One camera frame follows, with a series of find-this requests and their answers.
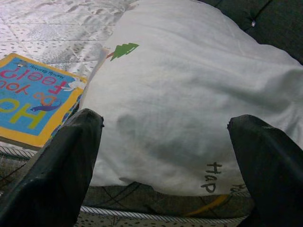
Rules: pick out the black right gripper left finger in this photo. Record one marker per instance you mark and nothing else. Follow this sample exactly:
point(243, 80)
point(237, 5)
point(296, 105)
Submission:
point(52, 184)

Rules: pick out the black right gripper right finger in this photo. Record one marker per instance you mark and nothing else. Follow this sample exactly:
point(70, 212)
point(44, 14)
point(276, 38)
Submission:
point(274, 177)

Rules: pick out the dark tufted headboard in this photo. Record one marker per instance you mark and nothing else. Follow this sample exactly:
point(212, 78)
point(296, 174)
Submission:
point(272, 21)

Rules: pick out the white pillow with tree print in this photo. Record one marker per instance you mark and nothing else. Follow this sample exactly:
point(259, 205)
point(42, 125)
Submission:
point(177, 94)

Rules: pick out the blue yellow children's book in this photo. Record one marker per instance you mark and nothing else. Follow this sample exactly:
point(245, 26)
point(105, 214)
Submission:
point(28, 106)

